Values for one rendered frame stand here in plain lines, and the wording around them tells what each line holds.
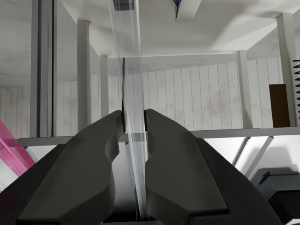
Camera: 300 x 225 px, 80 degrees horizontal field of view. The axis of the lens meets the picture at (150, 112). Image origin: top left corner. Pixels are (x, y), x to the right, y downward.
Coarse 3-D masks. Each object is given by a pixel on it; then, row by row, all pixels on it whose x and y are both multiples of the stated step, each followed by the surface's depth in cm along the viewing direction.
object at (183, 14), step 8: (176, 0) 45; (184, 0) 43; (192, 0) 43; (200, 0) 43; (176, 8) 49; (184, 8) 46; (192, 8) 46; (176, 16) 49; (184, 16) 49; (192, 16) 49
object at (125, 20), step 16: (112, 0) 8; (128, 0) 8; (112, 16) 8; (128, 16) 8; (112, 32) 9; (128, 32) 9; (128, 48) 9; (128, 64) 10; (128, 80) 11; (128, 96) 11; (128, 112) 12; (128, 128) 13; (144, 128) 13; (144, 144) 15; (144, 160) 16; (144, 176) 18; (144, 192) 20; (144, 208) 23
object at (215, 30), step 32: (64, 0) 48; (96, 0) 48; (160, 0) 49; (224, 0) 50; (256, 0) 51; (288, 0) 51; (96, 32) 64; (160, 32) 66; (192, 32) 66; (224, 32) 67; (256, 32) 68
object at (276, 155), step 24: (24, 144) 16; (48, 144) 16; (120, 144) 16; (216, 144) 17; (240, 144) 17; (264, 144) 17; (288, 144) 17; (0, 168) 18; (120, 168) 19; (240, 168) 20; (264, 168) 20; (288, 168) 20; (120, 192) 22; (120, 216) 27
